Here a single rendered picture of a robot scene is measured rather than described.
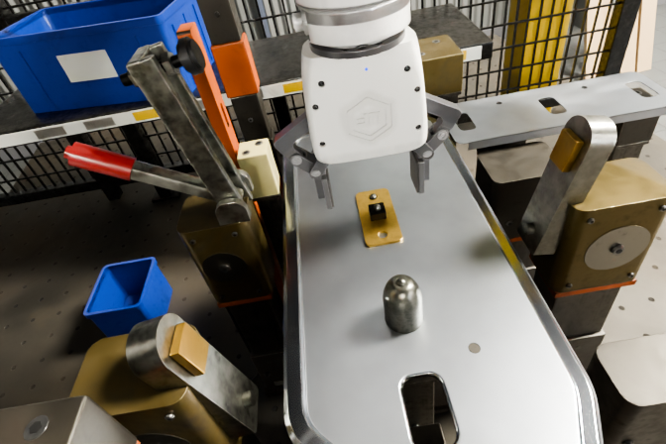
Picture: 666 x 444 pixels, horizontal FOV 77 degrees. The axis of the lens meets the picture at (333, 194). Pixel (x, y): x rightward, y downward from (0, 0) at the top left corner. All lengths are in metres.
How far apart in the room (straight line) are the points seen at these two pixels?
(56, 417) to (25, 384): 0.66
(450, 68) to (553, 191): 0.29
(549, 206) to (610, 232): 0.06
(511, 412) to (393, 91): 0.25
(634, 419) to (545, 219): 0.16
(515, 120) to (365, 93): 0.31
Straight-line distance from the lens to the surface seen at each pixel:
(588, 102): 0.66
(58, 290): 1.05
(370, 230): 0.44
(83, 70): 0.81
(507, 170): 0.55
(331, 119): 0.35
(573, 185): 0.40
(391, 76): 0.34
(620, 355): 0.40
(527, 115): 0.62
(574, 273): 0.48
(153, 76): 0.36
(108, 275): 0.89
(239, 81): 0.68
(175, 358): 0.29
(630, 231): 0.46
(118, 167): 0.42
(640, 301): 0.83
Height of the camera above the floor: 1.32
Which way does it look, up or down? 40 degrees down
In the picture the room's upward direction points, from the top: 11 degrees counter-clockwise
